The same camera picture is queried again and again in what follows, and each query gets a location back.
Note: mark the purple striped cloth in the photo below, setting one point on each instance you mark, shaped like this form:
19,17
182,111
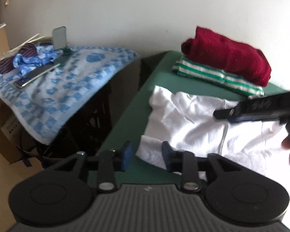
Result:
9,63

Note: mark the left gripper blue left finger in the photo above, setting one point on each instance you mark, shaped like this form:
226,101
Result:
110,162

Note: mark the red folded sweater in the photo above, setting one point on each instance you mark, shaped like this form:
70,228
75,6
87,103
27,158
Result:
220,52

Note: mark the blue white patterned towel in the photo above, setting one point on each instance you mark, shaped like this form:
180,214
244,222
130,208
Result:
46,104

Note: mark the small mirror on stand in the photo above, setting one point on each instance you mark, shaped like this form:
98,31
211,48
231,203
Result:
59,40

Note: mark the cardboard box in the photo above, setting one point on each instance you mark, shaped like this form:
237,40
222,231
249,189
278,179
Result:
7,148

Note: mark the green table cloth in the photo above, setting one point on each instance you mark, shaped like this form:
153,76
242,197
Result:
133,122

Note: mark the smartphone on towel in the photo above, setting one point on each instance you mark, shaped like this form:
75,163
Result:
34,74

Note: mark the green white striped garment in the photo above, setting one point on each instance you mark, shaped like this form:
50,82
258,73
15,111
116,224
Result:
186,68

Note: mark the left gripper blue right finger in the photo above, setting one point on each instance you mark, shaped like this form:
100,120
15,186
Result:
183,162

